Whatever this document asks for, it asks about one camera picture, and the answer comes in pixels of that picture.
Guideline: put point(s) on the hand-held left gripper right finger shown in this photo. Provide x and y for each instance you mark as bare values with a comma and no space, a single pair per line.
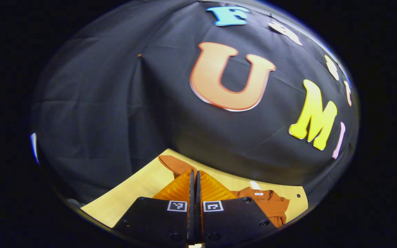
236,220

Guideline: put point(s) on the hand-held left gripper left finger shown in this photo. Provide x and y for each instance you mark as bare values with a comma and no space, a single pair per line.
150,220

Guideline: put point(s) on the orange knit garment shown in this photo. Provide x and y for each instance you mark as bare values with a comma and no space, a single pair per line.
271,203

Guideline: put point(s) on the black backdrop cloth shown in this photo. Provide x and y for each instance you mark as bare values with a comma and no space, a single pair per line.
115,103

